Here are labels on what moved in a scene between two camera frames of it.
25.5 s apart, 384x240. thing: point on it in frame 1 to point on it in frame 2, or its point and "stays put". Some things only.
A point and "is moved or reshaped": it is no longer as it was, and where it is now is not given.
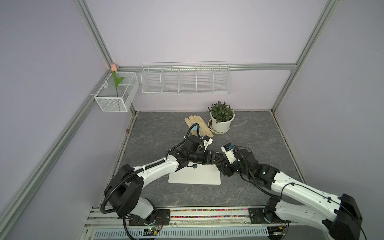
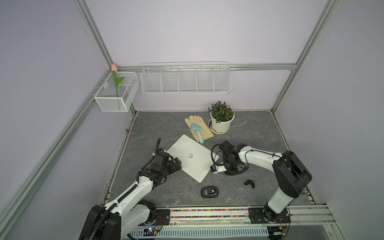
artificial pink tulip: [114, 68] stays put
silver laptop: [196, 173] is moved or reshaped
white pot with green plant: [221, 115] stays put
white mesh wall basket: [110, 98] stays put
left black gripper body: [200, 157] to [170, 168]
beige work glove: [203, 130] stays put
